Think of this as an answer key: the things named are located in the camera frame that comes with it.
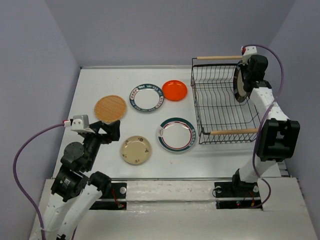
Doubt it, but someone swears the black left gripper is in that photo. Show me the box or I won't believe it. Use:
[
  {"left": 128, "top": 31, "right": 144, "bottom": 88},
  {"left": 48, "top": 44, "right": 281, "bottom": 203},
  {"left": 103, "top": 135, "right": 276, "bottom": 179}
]
[{"left": 82, "top": 118, "right": 122, "bottom": 170}]

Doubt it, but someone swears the woven bamboo plate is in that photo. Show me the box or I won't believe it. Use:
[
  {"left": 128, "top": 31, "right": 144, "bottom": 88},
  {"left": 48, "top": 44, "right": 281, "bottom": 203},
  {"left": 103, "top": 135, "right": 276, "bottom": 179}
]
[{"left": 94, "top": 95, "right": 127, "bottom": 123}]

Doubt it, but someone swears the dark rimmed ceramic plate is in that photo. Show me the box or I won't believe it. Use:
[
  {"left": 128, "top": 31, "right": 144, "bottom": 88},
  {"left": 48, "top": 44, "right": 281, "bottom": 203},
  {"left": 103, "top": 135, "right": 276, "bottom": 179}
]
[{"left": 233, "top": 60, "right": 253, "bottom": 103}]

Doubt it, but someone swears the cream patterned plate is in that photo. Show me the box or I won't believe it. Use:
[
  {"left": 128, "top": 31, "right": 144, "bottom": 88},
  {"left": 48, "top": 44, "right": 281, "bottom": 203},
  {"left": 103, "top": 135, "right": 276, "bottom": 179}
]
[{"left": 120, "top": 135, "right": 152, "bottom": 165}]

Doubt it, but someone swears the white plate blue lettered rim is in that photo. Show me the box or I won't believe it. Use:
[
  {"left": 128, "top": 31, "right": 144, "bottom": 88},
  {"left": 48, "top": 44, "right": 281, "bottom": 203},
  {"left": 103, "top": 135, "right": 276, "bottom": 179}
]
[{"left": 129, "top": 83, "right": 165, "bottom": 113}]

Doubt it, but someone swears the white plate green red rim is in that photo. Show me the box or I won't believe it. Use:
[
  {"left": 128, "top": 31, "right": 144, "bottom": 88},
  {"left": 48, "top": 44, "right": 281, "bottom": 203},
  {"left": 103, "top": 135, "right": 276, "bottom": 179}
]
[{"left": 157, "top": 117, "right": 197, "bottom": 153}]

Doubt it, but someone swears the orange plastic plate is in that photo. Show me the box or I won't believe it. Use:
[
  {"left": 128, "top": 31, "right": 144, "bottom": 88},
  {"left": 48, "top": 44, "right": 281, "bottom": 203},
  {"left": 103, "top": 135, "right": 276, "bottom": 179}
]
[{"left": 162, "top": 79, "right": 188, "bottom": 102}]

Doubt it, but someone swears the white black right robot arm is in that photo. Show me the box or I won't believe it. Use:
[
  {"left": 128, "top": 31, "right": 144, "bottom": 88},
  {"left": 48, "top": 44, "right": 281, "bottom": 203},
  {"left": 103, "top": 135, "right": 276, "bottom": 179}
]
[{"left": 98, "top": 53, "right": 300, "bottom": 197}]

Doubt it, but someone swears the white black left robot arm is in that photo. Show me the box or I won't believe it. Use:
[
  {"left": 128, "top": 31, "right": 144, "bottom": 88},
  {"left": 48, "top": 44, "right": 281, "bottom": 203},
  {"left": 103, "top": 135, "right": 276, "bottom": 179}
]
[{"left": 31, "top": 115, "right": 121, "bottom": 240}]

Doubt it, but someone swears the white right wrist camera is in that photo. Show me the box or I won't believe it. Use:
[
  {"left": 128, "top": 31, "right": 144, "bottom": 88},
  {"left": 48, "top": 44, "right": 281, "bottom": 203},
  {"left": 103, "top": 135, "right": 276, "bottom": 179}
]
[{"left": 241, "top": 45, "right": 257, "bottom": 66}]

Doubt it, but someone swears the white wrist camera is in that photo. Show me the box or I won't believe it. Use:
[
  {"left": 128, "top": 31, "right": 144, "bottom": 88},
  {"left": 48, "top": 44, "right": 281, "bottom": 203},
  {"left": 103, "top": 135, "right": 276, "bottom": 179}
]
[
  {"left": 241, "top": 45, "right": 257, "bottom": 66},
  {"left": 63, "top": 114, "right": 94, "bottom": 134}
]

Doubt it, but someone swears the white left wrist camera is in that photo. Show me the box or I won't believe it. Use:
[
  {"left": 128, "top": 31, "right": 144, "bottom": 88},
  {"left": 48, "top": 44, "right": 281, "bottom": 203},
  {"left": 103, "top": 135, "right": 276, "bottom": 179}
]
[{"left": 63, "top": 114, "right": 94, "bottom": 134}]

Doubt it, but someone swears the black wire dish rack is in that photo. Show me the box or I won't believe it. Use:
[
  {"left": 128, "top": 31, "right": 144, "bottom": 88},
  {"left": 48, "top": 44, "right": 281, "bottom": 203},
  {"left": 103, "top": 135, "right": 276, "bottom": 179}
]
[{"left": 190, "top": 58, "right": 260, "bottom": 144}]

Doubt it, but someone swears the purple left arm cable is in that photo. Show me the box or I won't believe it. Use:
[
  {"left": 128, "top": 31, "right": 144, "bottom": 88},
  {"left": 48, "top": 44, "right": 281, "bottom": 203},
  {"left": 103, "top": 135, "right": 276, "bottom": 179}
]
[{"left": 13, "top": 122, "right": 66, "bottom": 240}]

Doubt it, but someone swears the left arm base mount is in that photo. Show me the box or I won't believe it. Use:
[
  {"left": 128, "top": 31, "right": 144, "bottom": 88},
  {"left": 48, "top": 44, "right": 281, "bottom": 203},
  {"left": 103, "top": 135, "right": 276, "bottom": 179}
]
[{"left": 90, "top": 181, "right": 127, "bottom": 211}]

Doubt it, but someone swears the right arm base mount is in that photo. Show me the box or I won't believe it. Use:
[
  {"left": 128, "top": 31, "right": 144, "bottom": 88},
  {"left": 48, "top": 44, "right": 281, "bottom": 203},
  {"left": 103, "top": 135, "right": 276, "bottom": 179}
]
[{"left": 211, "top": 181, "right": 262, "bottom": 210}]

